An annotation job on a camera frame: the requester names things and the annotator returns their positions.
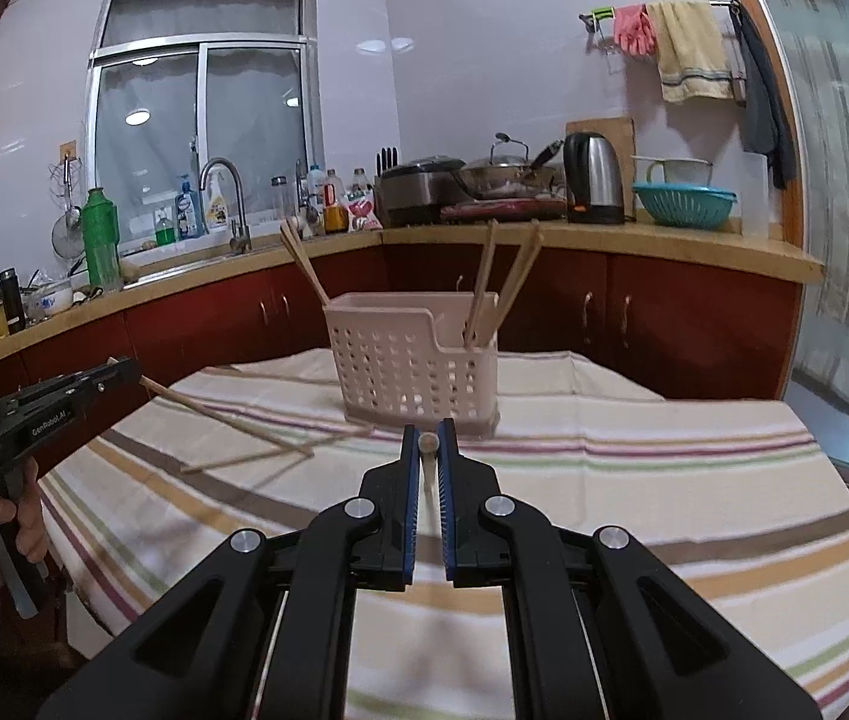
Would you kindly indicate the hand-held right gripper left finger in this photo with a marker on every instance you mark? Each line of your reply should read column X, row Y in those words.
column 413, row 502

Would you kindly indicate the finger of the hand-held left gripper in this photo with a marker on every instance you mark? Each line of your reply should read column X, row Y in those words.
column 94, row 382

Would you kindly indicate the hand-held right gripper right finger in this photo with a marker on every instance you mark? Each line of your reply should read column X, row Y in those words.
column 445, row 502

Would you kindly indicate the light wooden chopstick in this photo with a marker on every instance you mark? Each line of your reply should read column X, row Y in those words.
column 302, row 262
column 229, row 418
column 244, row 457
column 309, row 264
column 514, row 277
column 480, row 277
column 429, row 442

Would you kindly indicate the white perforated plastic basket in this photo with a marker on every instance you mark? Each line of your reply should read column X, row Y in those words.
column 394, row 360

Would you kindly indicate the black bottle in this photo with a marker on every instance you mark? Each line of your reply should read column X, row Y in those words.
column 12, row 304

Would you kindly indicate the white patterned bowl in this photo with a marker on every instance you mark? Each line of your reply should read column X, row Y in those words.
column 48, row 301

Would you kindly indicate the green plastic bottle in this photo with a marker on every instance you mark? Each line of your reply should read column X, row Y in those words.
column 102, row 240

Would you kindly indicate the hanging metal skimmer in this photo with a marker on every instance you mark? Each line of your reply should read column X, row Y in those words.
column 66, row 240

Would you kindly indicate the small green soap bottle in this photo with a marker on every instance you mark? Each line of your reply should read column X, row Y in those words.
column 164, row 231

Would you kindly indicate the striped tablecloth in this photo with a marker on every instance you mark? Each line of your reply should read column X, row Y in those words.
column 619, row 480

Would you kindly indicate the blue detergent bottle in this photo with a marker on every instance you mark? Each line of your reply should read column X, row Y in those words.
column 186, row 211

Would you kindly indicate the white spray bottle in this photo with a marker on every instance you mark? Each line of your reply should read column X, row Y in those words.
column 216, row 206

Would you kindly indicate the metal sink faucet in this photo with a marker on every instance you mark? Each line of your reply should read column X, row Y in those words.
column 239, row 217

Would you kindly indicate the glass jar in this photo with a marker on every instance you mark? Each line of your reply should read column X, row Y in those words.
column 280, row 199

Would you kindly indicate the clear bottle white cap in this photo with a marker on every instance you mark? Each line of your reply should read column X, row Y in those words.
column 316, row 191

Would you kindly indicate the amber oil bottle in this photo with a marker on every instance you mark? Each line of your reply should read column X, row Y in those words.
column 334, row 214

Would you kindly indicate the kitchen window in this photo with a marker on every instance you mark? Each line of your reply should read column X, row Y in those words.
column 154, row 90

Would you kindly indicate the red induction cooker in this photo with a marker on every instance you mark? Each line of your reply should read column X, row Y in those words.
column 503, row 208

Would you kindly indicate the red kitchen cabinets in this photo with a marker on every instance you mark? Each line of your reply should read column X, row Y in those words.
column 694, row 322

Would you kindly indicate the dark rice cooker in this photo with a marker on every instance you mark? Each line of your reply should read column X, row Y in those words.
column 417, row 191

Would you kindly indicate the wooden kitchen countertop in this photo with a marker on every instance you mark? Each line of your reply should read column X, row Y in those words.
column 619, row 238

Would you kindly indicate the metal wok with lid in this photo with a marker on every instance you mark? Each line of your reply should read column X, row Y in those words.
column 503, row 176

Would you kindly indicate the black knife block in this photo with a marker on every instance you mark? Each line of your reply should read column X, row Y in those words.
column 387, row 165

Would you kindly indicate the steel electric kettle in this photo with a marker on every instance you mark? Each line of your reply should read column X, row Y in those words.
column 597, row 176

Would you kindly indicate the teal plastic colander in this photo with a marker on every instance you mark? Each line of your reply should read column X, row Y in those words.
column 683, row 206

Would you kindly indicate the wooden cutting board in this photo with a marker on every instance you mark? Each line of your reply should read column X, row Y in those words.
column 623, row 135

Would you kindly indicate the white enamel basin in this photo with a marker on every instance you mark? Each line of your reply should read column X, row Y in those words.
column 683, row 169

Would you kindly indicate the white plastic board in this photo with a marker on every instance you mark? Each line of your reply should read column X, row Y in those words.
column 760, row 199

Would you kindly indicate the frosted glass sliding door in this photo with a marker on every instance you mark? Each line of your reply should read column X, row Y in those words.
column 844, row 202

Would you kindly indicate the dark grey cloth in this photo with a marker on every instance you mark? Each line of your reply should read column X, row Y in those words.
column 758, row 112

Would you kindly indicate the pink rubber gloves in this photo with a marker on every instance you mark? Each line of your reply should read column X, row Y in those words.
column 633, row 30

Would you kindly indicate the yellow towel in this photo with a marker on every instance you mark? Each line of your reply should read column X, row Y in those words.
column 687, row 52

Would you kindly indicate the metal towel rail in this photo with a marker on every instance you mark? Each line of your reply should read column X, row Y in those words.
column 597, row 15

